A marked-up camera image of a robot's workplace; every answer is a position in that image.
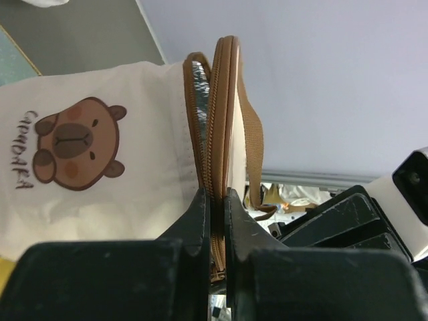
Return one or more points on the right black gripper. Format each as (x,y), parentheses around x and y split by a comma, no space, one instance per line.
(350,220)

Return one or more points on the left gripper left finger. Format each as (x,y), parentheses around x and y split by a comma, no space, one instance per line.
(162,279)

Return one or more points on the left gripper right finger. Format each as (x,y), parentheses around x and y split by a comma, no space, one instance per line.
(267,280)

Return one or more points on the cream capybara laundry bag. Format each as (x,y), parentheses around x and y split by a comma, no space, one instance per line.
(120,153)

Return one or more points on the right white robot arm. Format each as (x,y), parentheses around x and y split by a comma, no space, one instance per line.
(389,213)

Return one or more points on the yellow bra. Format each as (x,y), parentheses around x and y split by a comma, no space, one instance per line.
(6,268)

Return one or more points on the white mesh laundry bag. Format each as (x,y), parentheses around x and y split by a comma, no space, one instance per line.
(46,3)

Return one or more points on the light blue rectangular plate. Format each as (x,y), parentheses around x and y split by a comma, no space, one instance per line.
(15,65)

